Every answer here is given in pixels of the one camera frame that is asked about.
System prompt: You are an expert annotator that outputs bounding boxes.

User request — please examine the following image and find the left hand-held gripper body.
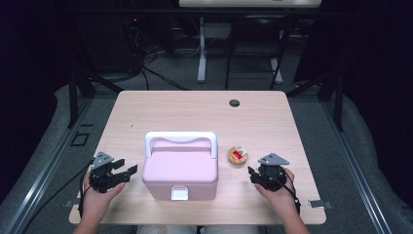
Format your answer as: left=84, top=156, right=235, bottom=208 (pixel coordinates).
left=89, top=151, right=126, bottom=194

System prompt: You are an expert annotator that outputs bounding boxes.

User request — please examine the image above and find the hand-held gripper black cable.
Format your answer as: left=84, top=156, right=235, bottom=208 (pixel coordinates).
left=20, top=160, right=95, bottom=234
left=271, top=174, right=302, bottom=215

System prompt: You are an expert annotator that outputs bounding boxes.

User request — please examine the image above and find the right hand-held gripper black cable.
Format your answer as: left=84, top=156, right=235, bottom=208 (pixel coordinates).
left=271, top=174, right=302, bottom=215

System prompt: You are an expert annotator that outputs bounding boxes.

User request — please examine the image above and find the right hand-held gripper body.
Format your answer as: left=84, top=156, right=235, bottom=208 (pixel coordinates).
left=256, top=152, right=290, bottom=192

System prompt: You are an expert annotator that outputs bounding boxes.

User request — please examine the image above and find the left hand-held gripper black cable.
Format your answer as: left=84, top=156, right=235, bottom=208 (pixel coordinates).
left=20, top=160, right=95, bottom=234

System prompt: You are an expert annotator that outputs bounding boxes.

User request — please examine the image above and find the black metal stool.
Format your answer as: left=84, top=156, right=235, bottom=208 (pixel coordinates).
left=224, top=14, right=295, bottom=91

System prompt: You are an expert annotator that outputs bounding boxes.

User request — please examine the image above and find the white standing desk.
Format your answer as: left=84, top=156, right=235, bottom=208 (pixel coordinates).
left=178, top=0, right=322, bottom=85

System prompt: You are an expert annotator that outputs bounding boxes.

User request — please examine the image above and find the black frame post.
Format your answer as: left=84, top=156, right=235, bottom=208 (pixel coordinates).
left=67, top=69, right=80, bottom=129
left=333, top=71, right=345, bottom=133

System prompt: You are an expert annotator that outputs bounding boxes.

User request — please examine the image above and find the aluminium floor rail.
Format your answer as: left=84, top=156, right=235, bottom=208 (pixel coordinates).
left=2, top=97, right=95, bottom=234
left=320, top=98, right=394, bottom=234

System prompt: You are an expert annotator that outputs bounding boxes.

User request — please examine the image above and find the tangle of black floor cables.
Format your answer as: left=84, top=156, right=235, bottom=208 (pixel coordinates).
left=126, top=18, right=196, bottom=92

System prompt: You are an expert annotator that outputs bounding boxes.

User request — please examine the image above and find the person's left hand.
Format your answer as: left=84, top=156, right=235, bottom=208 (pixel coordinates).
left=81, top=172, right=126, bottom=223

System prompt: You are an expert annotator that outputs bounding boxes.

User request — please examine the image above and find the pink storage box white handle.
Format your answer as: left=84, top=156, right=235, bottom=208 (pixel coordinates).
left=141, top=131, right=219, bottom=202

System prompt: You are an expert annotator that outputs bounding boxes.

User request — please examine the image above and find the dark equipment cabinet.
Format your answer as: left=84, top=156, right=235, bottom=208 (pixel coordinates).
left=92, top=14, right=139, bottom=74

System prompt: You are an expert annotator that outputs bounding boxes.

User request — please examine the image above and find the person's right hand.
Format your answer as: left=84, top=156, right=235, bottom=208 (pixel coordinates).
left=253, top=167, right=301, bottom=222

